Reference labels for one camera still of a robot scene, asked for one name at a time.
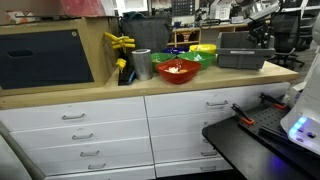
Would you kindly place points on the black grid panel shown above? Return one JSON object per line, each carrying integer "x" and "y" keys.
{"x": 183, "y": 7}

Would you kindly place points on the crumpled white blue wrapper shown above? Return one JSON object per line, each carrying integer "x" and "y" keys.
{"x": 198, "y": 57}

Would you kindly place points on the grey plastic storage bin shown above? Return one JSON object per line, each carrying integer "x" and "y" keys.
{"x": 245, "y": 58}

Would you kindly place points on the small green plastic bowl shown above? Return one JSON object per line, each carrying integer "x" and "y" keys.
{"x": 160, "y": 58}

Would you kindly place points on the wooden box with black panel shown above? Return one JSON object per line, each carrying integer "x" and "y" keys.
{"x": 50, "y": 58}

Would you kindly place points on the black office chair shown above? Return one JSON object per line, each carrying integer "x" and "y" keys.
{"x": 288, "y": 31}

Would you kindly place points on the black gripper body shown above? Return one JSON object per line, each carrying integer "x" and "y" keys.
{"x": 258, "y": 28}

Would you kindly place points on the large green plastic bowl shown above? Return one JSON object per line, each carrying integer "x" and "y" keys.
{"x": 200, "y": 63}

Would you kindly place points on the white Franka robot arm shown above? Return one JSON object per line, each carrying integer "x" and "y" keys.
{"x": 305, "y": 100}

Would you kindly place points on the wooden shelf workbench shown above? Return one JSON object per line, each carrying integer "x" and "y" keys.
{"x": 186, "y": 30}

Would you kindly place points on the white framed board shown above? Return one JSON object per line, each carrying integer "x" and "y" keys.
{"x": 131, "y": 6}

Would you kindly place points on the teal cloth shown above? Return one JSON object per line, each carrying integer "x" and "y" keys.
{"x": 133, "y": 15}

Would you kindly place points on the yellow plastic bowl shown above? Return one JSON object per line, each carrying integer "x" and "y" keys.
{"x": 203, "y": 49}

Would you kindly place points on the small yellow spring clamp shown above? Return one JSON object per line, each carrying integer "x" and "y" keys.
{"x": 121, "y": 63}

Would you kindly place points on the blue plastic bowl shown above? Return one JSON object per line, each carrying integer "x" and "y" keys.
{"x": 175, "y": 50}

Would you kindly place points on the white plastic bracket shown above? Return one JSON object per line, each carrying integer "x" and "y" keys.
{"x": 293, "y": 95}

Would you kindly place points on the orange white patterned box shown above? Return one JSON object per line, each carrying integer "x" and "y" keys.
{"x": 20, "y": 16}

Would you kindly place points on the black perforated table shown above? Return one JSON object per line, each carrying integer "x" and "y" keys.
{"x": 233, "y": 146}

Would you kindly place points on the white drawer cabinet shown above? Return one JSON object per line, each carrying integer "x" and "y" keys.
{"x": 110, "y": 110}

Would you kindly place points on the grey curved object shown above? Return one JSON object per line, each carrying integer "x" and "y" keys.
{"x": 16, "y": 156}

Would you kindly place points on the red flat panel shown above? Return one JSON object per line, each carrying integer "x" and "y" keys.
{"x": 83, "y": 7}

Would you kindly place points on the red plastic bowl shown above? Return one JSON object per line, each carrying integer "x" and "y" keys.
{"x": 178, "y": 76}

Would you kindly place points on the white cardboard box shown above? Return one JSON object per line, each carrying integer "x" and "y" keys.
{"x": 220, "y": 10}

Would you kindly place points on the black orange bar clamp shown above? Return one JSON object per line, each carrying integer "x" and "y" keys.
{"x": 245, "y": 118}
{"x": 273, "y": 101}

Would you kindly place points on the white orange small pieces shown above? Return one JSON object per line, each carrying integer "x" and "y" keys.
{"x": 176, "y": 70}

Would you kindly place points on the silver metal cylinder cup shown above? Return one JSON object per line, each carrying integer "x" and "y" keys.
{"x": 142, "y": 65}

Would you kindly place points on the grey fabric hamper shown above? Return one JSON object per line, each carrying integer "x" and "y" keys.
{"x": 146, "y": 33}

